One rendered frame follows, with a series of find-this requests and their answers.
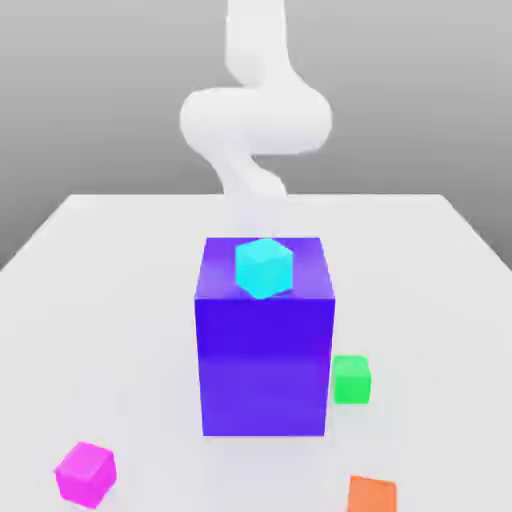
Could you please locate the small cyan cube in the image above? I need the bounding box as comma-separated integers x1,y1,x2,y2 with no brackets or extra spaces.
234,237,295,301

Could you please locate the small green cube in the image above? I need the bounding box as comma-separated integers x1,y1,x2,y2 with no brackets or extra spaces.
330,354,372,406

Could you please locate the small orange cube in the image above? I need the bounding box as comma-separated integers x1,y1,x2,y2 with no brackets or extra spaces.
346,474,398,512

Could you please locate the small magenta cube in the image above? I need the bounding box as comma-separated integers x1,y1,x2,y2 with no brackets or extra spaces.
53,440,118,510

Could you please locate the large blue box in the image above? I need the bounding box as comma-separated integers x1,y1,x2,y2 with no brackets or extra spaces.
193,236,336,438

